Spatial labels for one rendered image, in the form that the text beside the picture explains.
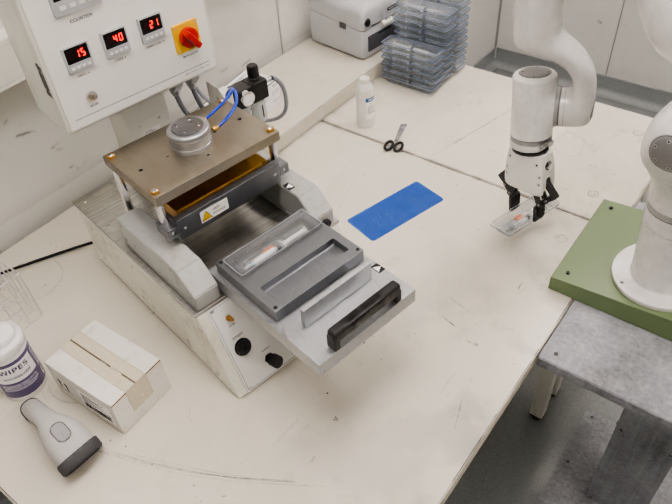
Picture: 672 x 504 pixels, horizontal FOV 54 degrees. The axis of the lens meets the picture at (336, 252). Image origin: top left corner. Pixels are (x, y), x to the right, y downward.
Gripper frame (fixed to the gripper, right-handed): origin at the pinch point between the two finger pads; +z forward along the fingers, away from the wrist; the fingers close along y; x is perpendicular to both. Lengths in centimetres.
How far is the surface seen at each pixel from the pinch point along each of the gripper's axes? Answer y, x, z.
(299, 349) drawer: -8, 68, -12
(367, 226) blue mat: 26.4, 24.6, 4.1
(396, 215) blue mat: 24.5, 16.9, 4.1
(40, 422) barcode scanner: 21, 104, 0
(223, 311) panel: 12, 70, -9
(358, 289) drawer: -5, 53, -13
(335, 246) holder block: 4, 50, -15
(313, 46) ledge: 99, -18, -11
